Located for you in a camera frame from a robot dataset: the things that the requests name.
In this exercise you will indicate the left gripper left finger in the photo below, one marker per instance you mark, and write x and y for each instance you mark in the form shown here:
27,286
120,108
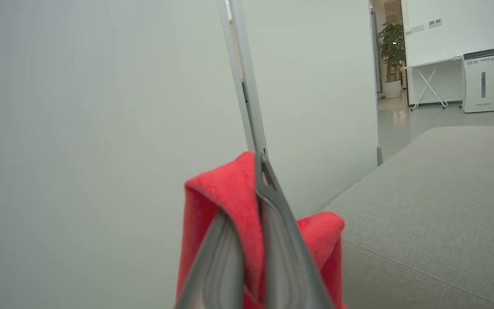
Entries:
217,266

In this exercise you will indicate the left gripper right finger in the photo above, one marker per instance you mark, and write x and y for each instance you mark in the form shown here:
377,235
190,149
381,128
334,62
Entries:
281,257

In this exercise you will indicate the red and white clothing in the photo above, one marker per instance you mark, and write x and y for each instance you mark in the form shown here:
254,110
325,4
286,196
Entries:
230,193

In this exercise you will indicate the white air purifier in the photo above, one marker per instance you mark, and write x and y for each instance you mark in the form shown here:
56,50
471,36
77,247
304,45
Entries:
483,81

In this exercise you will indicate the white folding table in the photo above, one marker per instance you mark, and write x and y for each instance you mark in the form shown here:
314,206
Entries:
429,81

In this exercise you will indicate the white plant pot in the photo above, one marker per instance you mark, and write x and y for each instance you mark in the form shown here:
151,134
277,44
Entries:
392,89

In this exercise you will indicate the green potted plant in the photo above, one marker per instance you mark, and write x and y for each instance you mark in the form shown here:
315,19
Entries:
392,47

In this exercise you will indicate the grey partition frame post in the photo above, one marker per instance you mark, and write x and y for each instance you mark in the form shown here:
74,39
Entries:
247,77

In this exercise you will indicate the grey wall socket plate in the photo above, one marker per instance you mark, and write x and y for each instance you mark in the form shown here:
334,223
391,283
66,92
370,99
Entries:
435,22

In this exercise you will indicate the white wall switch strip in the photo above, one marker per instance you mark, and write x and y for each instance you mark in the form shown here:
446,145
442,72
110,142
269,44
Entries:
415,28

